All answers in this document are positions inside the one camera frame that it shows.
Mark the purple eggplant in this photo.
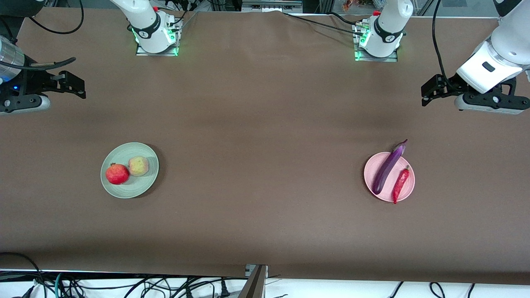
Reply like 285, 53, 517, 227
371, 139, 408, 195

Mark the red chili pepper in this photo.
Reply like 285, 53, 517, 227
392, 165, 410, 204

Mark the red pomegranate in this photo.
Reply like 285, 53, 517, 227
105, 163, 130, 185

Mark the yellow pink peach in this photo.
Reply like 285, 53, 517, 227
128, 156, 149, 177

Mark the pink plate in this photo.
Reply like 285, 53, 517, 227
364, 152, 415, 203

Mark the light green plate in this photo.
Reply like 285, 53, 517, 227
101, 142, 159, 199

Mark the large table cover sheet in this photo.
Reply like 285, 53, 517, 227
0, 7, 530, 286

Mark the thick black right gripper cable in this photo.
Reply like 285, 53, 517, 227
0, 57, 77, 71

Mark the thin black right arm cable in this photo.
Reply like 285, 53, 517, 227
28, 0, 84, 35

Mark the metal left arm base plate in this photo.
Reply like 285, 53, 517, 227
354, 21, 399, 62

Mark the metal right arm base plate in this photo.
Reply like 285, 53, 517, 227
136, 17, 180, 57

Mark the long black table cable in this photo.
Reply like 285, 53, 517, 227
282, 12, 366, 37

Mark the black looped floor cable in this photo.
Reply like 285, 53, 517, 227
0, 252, 47, 298

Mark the tangled black cable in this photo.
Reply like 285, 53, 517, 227
62, 273, 249, 298

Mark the metal profile bracket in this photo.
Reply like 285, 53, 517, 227
239, 264, 269, 298

